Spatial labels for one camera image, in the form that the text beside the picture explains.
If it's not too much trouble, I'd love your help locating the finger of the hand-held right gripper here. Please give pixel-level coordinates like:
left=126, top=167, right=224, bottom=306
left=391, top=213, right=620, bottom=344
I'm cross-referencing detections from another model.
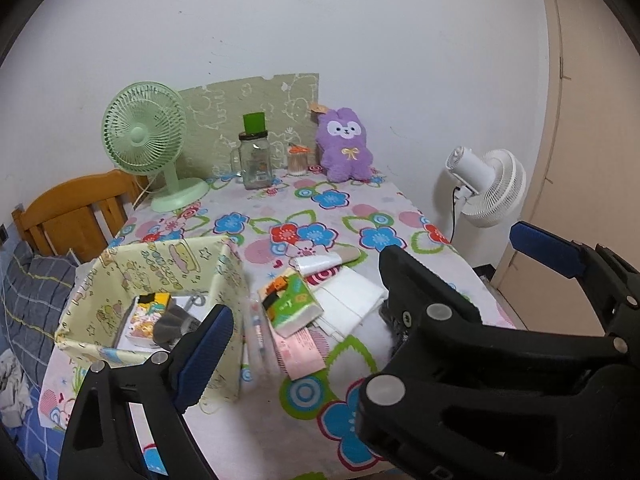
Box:
left=359, top=246, right=640, bottom=480
left=510, top=221, right=640, bottom=334

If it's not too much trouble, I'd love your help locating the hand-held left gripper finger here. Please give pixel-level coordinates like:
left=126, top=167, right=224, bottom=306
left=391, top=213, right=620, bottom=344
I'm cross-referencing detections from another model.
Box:
left=57, top=304, right=236, bottom=480

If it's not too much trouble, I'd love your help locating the clear plastic tube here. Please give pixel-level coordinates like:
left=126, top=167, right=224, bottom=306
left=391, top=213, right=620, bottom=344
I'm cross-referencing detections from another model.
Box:
left=242, top=295, right=281, bottom=376

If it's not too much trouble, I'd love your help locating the yellow printed fabric storage box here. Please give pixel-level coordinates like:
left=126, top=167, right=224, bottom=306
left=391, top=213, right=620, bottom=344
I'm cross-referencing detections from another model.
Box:
left=54, top=237, right=251, bottom=403

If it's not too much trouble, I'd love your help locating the pink packet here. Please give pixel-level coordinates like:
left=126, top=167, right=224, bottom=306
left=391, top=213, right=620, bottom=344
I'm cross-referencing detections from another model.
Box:
left=272, top=329, right=327, bottom=381

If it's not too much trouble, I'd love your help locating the green tissue pack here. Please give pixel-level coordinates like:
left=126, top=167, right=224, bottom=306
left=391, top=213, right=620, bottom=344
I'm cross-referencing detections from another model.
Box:
left=257, top=267, right=326, bottom=339

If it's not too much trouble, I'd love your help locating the white cloth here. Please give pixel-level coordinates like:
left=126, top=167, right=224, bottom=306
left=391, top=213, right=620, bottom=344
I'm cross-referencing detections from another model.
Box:
left=312, top=266, right=389, bottom=342
left=0, top=350, right=34, bottom=427

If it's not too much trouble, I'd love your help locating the grey cloth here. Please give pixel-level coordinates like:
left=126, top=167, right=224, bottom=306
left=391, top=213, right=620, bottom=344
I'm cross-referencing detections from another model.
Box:
left=152, top=305, right=201, bottom=349

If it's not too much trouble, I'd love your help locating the colourful printed packet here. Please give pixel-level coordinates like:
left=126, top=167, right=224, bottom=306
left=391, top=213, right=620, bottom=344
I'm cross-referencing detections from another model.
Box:
left=120, top=294, right=173, bottom=352

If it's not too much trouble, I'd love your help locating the white standing fan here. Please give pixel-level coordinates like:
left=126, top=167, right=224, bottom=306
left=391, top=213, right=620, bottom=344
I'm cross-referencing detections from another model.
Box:
left=445, top=146, right=527, bottom=271

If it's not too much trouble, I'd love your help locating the beige door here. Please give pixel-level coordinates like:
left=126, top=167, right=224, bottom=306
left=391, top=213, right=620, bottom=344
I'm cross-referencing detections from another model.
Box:
left=490, top=0, right=640, bottom=333

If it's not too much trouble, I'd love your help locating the white plastic bag roll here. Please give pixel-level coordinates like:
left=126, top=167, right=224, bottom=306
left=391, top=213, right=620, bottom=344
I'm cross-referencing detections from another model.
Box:
left=290, top=255, right=344, bottom=277

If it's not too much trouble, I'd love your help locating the grey plaid blanket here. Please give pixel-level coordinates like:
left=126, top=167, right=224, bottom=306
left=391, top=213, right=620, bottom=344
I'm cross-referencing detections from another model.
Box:
left=0, top=240, right=77, bottom=386

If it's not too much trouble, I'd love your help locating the floral tablecloth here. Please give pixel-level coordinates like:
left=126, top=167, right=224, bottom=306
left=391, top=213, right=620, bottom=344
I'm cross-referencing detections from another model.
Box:
left=40, top=167, right=516, bottom=480

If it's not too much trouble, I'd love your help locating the blue checked bed sheet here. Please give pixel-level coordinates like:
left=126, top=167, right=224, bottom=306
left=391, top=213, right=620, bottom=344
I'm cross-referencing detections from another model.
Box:
left=0, top=385, right=63, bottom=480

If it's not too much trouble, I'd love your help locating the white crumpled cloth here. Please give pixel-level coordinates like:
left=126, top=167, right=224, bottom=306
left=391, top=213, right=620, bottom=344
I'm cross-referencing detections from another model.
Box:
left=0, top=350, right=34, bottom=427

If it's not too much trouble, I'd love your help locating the wooden chair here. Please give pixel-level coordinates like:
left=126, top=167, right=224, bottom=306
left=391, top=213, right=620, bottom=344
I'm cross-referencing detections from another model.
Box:
left=11, top=169, right=151, bottom=264

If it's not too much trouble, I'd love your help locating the glass jar with black lid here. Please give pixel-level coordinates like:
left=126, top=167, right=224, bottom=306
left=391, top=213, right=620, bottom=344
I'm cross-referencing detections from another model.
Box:
left=230, top=130, right=274, bottom=191

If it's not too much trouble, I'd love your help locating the cotton swab container orange lid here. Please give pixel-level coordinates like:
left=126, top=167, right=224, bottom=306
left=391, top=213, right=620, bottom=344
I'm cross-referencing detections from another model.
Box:
left=287, top=144, right=311, bottom=177

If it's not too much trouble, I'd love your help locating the purple plush bunny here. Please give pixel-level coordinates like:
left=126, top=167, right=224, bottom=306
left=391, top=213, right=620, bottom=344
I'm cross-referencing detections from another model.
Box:
left=315, top=106, right=375, bottom=182

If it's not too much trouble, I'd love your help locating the green desk fan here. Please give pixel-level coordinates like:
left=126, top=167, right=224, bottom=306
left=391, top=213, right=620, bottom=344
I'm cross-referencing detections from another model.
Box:
left=101, top=80, right=210, bottom=213

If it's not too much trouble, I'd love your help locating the green patterned paper sheet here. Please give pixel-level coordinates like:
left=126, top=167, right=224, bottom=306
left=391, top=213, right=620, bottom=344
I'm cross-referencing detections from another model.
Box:
left=177, top=74, right=320, bottom=181

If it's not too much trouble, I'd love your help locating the black fan cable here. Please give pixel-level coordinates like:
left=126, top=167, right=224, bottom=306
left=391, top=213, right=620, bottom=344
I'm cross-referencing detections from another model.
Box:
left=451, top=186, right=464, bottom=247

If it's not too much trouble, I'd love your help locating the white fan cord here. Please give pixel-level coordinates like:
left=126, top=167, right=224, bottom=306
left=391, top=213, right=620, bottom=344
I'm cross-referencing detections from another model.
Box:
left=132, top=177, right=156, bottom=209

